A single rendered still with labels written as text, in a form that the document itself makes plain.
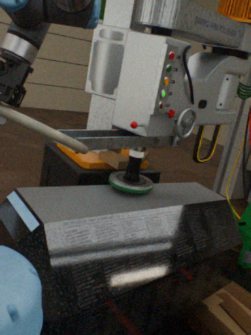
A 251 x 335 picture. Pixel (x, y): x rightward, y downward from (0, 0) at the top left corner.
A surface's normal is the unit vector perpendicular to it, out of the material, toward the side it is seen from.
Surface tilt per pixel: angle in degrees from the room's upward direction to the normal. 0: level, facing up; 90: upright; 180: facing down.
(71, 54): 90
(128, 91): 90
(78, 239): 45
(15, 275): 2
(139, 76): 90
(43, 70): 90
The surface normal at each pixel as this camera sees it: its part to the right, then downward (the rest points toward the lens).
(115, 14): -0.48, 0.17
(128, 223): 0.53, -0.43
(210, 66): -0.28, -0.66
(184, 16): 0.67, 0.33
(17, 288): 0.22, -0.94
